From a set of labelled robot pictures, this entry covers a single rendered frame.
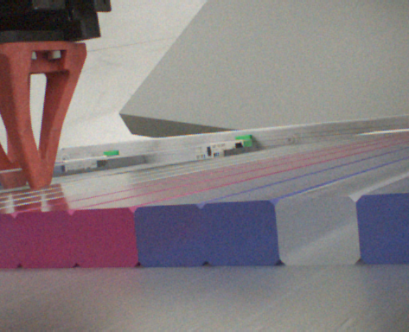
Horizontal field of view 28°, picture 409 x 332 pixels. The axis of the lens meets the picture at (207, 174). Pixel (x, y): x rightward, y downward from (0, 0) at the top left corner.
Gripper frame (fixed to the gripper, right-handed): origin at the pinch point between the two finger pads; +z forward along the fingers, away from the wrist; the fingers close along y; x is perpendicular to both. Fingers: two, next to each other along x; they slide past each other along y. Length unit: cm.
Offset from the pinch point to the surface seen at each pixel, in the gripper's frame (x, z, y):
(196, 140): 29.1, 1.3, -4.4
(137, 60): 162, -13, -86
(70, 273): -22.3, -0.1, 18.7
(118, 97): 151, -4, -87
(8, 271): -22.1, -0.1, 17.0
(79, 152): 29.3, 1.2, -17.0
